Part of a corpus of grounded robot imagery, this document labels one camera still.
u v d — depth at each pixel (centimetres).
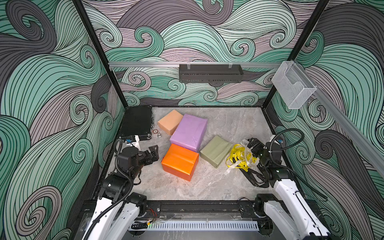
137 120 107
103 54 89
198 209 74
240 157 90
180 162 80
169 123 101
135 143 61
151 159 61
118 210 46
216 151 90
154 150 64
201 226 76
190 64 93
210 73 95
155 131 104
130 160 49
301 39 82
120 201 43
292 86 82
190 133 90
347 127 58
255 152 73
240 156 88
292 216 46
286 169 58
